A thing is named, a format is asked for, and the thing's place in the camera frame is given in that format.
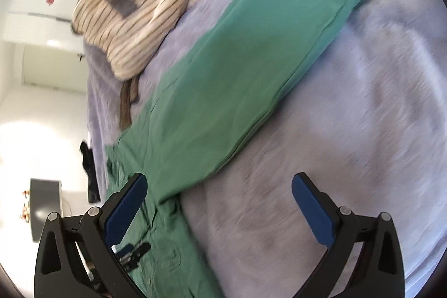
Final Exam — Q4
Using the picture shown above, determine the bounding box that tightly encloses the black garment hanging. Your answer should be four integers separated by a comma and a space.
80, 141, 101, 204

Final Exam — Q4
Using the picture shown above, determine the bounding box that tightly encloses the green shirt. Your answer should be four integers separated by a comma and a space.
105, 0, 362, 297

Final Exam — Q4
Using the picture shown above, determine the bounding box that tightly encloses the grey wall monitor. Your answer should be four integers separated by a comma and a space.
30, 178, 62, 243

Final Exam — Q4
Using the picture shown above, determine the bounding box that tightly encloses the brown knit scarf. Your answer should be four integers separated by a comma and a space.
119, 75, 139, 131

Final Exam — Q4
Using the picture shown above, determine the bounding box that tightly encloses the lavender plush blanket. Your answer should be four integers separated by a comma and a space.
83, 0, 447, 298

